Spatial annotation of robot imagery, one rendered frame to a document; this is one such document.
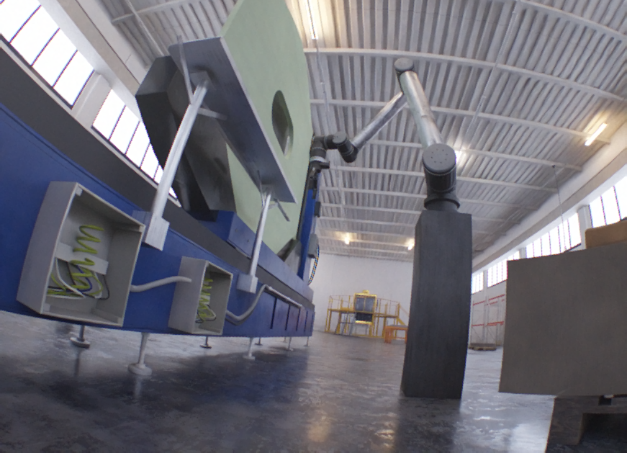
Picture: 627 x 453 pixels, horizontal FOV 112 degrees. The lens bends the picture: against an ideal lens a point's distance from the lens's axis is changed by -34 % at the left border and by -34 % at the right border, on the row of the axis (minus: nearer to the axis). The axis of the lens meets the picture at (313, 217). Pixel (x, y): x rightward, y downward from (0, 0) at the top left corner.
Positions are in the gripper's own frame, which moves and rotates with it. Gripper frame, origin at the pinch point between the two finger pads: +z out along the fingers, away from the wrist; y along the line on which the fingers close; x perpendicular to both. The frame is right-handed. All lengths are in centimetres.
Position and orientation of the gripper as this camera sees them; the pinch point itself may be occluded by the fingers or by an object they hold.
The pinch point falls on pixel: (312, 193)
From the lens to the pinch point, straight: 210.5
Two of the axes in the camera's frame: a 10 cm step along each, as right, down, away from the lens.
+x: 9.8, 0.8, -2.0
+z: -1.4, 9.3, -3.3
